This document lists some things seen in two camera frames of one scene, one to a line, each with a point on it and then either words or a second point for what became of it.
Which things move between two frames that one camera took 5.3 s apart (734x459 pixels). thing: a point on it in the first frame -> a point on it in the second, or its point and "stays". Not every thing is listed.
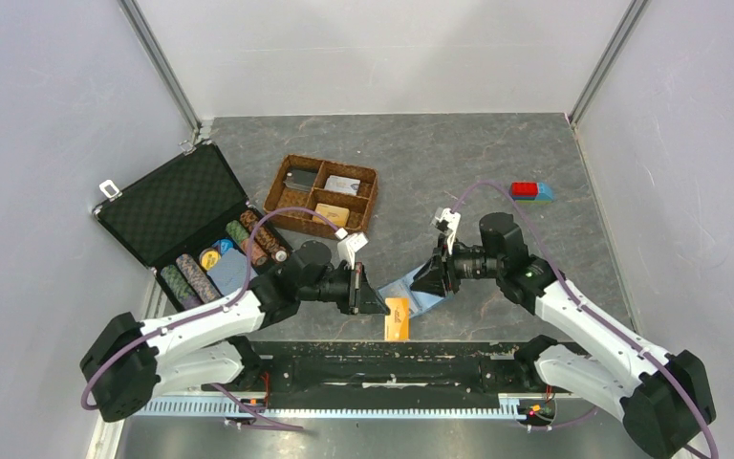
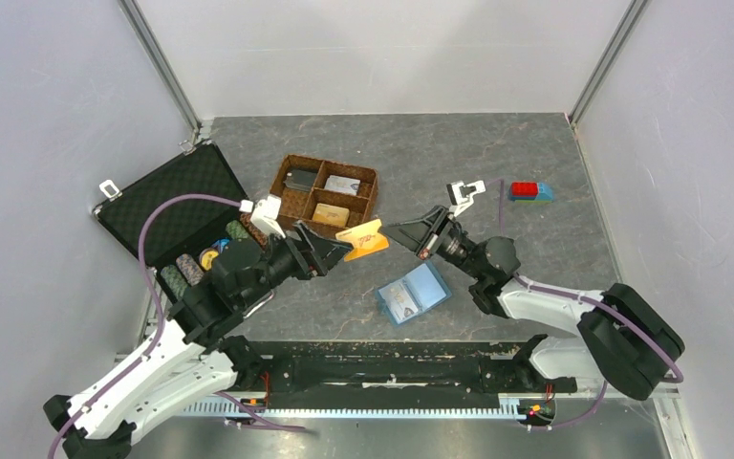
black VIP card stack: x=300 y=179 stays
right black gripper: x=431 y=278 -> x=415 y=235
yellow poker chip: x=209 y=258 stays
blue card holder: x=418 y=301 stays
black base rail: x=393 y=374 stays
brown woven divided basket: x=342 y=192 stays
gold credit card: x=397 y=325 -> x=366 y=239
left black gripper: x=360 y=298 -> x=324 y=255
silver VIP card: x=343 y=185 stays
